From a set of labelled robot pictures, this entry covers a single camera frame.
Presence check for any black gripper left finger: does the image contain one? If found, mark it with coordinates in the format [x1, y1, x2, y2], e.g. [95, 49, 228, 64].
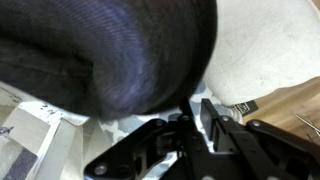
[83, 96, 205, 180]

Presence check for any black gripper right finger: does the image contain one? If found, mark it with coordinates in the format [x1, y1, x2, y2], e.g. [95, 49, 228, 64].
[200, 97, 320, 180]

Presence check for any black fedora hat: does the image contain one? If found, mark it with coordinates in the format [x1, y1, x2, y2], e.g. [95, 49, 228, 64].
[0, 0, 220, 122]

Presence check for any small white wooden chair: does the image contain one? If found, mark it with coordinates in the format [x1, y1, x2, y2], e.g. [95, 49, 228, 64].
[0, 80, 92, 180]

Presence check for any grey white quatrefoil pillow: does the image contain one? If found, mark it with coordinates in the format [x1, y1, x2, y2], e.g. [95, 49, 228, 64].
[95, 79, 245, 180]

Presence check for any black white pillow tag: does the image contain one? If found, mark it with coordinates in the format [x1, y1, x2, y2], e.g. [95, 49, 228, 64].
[227, 99, 260, 118]

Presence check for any small cream cushion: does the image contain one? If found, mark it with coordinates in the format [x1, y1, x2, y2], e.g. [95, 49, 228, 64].
[200, 0, 320, 108]

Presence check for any grey white striped cloth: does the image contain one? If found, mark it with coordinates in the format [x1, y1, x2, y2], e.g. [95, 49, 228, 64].
[0, 146, 38, 180]

